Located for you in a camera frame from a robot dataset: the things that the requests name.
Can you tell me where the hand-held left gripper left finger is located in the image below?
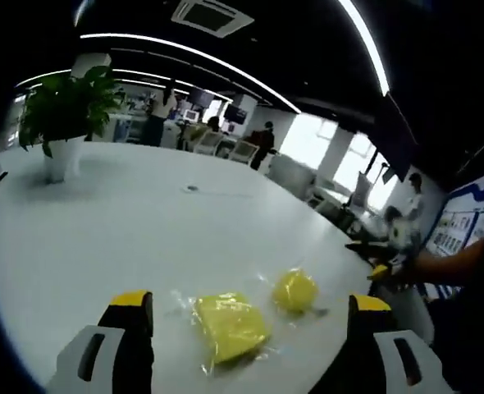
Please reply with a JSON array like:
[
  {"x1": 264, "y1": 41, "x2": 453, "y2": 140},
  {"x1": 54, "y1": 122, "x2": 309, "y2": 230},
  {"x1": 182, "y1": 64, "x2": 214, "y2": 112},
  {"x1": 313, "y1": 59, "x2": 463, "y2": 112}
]
[{"x1": 47, "y1": 289, "x2": 155, "y2": 394}]

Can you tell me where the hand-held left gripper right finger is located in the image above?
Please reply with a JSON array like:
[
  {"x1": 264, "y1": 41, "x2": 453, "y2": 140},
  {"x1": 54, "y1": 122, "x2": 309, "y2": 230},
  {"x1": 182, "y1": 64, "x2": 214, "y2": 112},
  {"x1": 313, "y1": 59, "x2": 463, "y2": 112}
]
[{"x1": 307, "y1": 294, "x2": 454, "y2": 394}]

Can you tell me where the round yellow silicone block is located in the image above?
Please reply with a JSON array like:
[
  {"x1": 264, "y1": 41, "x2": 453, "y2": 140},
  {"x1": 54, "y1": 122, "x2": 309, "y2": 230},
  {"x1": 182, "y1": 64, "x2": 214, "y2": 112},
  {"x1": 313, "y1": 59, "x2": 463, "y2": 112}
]
[{"x1": 271, "y1": 267, "x2": 330, "y2": 320}]

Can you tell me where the square yellow silicone block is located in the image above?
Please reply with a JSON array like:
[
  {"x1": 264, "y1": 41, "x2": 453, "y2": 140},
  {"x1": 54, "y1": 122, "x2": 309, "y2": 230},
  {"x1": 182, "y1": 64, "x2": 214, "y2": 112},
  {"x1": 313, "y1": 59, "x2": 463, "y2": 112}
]
[{"x1": 171, "y1": 289, "x2": 284, "y2": 373}]

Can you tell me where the white office chair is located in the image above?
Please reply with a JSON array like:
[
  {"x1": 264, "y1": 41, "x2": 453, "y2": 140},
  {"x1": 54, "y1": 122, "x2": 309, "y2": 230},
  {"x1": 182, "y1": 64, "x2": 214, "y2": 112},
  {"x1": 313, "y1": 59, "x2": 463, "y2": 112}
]
[
  {"x1": 193, "y1": 131, "x2": 223, "y2": 156},
  {"x1": 228, "y1": 139, "x2": 256, "y2": 163}
]

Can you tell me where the wide bright ceiling light strip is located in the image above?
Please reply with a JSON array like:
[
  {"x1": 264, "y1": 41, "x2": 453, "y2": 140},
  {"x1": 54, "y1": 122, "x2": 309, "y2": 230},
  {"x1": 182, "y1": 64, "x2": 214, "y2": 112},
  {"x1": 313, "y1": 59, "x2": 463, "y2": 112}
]
[{"x1": 336, "y1": 0, "x2": 390, "y2": 96}]

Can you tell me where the potted green plant white pot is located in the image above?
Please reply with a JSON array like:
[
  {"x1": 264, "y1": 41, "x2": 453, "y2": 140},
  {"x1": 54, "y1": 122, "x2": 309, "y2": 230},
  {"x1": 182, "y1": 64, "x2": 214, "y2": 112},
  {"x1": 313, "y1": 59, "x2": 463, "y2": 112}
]
[{"x1": 18, "y1": 65, "x2": 126, "y2": 184}]

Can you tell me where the long curved ceiling light strip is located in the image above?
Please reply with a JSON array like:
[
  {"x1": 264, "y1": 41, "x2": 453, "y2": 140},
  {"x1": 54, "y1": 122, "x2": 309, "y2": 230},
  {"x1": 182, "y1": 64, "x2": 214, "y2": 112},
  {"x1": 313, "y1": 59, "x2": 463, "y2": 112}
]
[{"x1": 80, "y1": 33, "x2": 301, "y2": 113}]

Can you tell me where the ceiling air conditioner vent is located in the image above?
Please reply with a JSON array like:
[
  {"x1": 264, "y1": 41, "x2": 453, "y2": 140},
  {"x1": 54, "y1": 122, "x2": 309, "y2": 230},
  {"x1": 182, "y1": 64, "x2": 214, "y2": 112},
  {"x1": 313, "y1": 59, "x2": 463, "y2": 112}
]
[{"x1": 171, "y1": 0, "x2": 254, "y2": 39}]

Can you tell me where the blue white wall poster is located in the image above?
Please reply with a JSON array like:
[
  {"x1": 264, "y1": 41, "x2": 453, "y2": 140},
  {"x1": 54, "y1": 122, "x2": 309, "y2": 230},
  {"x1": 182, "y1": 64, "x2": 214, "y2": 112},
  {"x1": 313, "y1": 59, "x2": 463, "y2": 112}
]
[{"x1": 424, "y1": 166, "x2": 484, "y2": 259}]

